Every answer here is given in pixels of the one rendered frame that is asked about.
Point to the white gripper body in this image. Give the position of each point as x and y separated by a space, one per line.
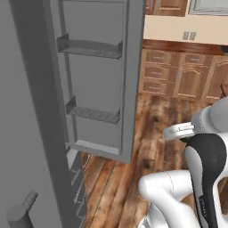
178 131

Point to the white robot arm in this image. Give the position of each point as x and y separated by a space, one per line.
166 193

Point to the grey fridge door shelf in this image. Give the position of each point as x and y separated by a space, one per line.
93 113
89 49

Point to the grey fridge door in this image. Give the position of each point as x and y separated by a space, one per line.
98 77

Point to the grey fridge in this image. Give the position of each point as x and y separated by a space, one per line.
20 104

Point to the green lime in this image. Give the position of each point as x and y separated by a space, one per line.
185 139

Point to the wooden base cupboards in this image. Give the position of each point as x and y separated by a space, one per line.
175 74

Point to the grey microwave oven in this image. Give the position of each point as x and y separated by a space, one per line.
209 6

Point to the grey wall socket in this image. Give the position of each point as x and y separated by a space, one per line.
189 35

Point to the wooden wall cupboards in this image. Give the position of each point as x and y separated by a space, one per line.
169 6

